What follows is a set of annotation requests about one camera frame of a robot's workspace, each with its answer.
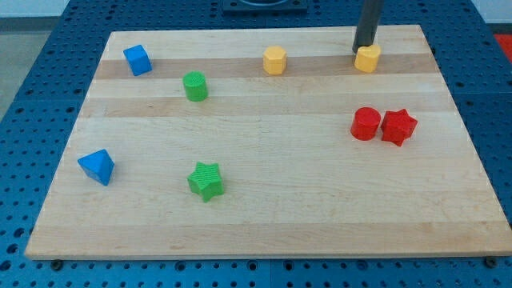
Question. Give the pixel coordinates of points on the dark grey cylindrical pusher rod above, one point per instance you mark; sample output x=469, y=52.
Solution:
x=367, y=24

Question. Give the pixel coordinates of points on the yellow heart block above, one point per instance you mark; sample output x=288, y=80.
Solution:
x=367, y=58

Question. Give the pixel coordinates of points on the yellow hexagon block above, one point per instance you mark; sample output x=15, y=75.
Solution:
x=274, y=60

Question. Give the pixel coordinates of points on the red cylinder block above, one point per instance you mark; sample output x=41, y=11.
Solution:
x=365, y=123

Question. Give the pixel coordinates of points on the red star block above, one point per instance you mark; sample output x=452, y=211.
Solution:
x=397, y=126

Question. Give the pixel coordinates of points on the light wooden board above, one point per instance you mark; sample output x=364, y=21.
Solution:
x=297, y=183

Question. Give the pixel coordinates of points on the green cylinder block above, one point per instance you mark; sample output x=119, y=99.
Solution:
x=195, y=86

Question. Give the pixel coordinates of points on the green star block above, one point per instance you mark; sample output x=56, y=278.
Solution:
x=206, y=181

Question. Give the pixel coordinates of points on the blue cube block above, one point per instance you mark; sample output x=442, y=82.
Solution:
x=138, y=60

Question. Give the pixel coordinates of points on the blue triangular prism block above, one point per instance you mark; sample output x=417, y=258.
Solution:
x=99, y=166

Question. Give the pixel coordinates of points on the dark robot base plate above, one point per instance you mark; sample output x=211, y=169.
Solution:
x=263, y=6

